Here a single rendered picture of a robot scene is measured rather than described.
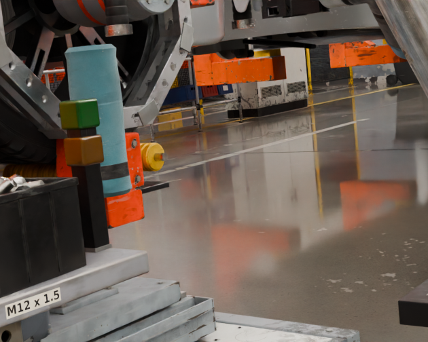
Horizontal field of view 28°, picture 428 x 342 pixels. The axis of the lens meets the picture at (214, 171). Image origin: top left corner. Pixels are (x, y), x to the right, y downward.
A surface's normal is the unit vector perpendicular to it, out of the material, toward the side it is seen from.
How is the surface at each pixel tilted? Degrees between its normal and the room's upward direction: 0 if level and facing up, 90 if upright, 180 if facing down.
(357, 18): 104
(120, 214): 90
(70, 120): 90
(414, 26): 124
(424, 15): 119
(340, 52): 90
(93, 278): 90
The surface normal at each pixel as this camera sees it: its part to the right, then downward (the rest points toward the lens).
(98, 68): 0.34, 0.04
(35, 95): 0.79, 0.00
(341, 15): -0.33, 0.47
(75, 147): -0.61, 0.16
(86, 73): -0.10, 0.10
